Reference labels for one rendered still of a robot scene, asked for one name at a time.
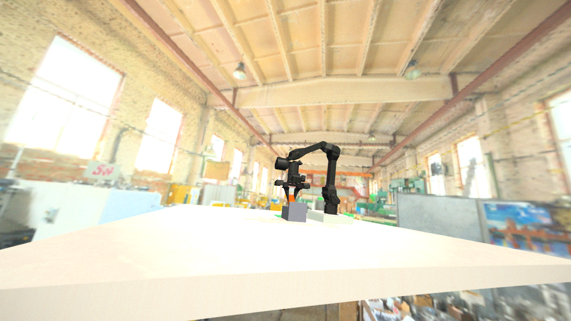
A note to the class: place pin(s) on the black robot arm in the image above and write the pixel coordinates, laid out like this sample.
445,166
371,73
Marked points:
329,191

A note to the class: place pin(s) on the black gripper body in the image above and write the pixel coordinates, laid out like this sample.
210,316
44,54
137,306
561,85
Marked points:
290,183

